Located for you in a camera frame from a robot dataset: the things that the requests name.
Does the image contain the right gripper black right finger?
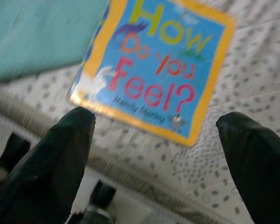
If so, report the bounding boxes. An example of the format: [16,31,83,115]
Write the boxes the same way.
[214,111,280,224]

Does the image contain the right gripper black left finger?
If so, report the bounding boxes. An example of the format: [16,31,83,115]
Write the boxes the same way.
[0,106,96,224]

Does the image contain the teal blanket with colourful hearts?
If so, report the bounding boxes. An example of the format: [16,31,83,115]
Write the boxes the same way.
[0,0,112,84]

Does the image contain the blue yellow children's book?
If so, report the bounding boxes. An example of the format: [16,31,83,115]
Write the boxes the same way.
[69,0,236,148]

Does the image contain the grey quilted mattress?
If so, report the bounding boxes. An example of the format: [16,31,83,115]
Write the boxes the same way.
[0,0,280,224]

